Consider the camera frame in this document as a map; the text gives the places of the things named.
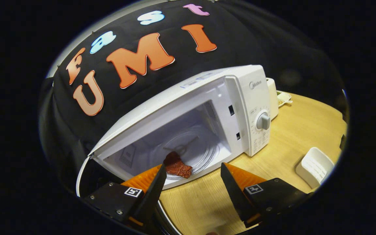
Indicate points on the red meat slice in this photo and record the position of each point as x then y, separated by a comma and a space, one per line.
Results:
179, 168

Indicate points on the white microwave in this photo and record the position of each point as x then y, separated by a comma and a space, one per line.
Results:
246, 98

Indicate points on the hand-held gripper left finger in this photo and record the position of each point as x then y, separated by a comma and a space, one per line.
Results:
150, 195

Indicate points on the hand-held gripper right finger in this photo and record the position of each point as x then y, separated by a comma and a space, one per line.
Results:
237, 195

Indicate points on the small cream saucer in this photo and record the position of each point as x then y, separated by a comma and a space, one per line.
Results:
282, 98

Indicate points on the white box appliance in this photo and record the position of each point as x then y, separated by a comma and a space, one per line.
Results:
272, 98

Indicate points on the small white rectangular dish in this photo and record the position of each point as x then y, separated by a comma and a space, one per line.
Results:
315, 166

